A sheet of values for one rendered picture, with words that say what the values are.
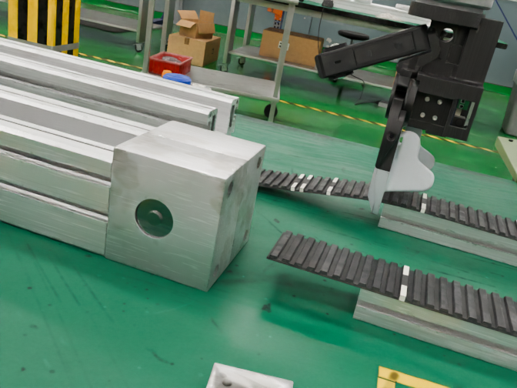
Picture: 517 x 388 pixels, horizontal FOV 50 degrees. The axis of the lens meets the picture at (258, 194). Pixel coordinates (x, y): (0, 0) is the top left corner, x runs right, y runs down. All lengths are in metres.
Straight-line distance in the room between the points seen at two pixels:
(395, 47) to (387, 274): 0.23
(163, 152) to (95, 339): 0.14
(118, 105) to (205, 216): 0.28
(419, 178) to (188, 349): 0.30
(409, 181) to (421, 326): 0.18
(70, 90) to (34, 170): 0.23
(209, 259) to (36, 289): 0.12
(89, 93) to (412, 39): 0.35
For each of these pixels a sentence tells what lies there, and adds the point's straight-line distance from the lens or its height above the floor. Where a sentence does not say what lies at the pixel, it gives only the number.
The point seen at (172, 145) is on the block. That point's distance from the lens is 0.44.
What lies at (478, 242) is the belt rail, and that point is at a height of 0.79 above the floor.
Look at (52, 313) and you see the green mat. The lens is 0.40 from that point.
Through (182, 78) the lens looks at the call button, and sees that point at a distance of 0.78.
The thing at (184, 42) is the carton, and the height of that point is 0.19.
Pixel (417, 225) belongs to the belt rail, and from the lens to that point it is 0.61.
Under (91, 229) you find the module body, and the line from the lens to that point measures 0.46.
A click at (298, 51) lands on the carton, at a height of 0.33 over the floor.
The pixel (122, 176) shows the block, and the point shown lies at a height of 0.85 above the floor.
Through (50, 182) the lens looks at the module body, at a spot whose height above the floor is 0.83.
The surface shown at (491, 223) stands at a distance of 0.62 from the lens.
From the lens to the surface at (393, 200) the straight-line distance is 0.60.
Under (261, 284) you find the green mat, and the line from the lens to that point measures 0.45.
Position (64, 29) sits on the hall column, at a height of 0.42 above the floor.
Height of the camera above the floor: 1.02
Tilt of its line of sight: 22 degrees down
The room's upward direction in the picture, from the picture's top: 11 degrees clockwise
